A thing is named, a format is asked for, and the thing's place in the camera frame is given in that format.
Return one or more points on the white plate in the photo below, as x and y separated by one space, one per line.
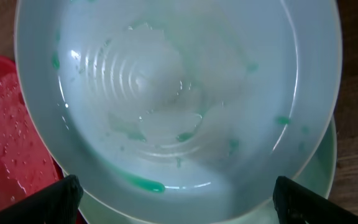
180 111
317 176

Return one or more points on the red plastic tray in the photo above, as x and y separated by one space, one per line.
26 166

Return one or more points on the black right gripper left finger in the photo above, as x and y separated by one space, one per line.
56 204

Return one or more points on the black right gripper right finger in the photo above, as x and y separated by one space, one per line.
296 204

